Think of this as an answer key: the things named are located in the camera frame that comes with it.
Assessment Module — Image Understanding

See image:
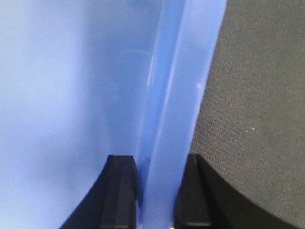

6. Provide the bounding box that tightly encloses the blue plastic tray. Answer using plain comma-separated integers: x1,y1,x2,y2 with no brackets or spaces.
0,0,226,229

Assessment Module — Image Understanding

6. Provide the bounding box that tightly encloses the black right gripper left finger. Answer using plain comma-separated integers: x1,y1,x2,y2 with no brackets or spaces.
61,155,138,229

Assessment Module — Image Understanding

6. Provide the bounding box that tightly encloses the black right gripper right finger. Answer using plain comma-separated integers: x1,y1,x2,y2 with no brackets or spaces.
173,154,295,229

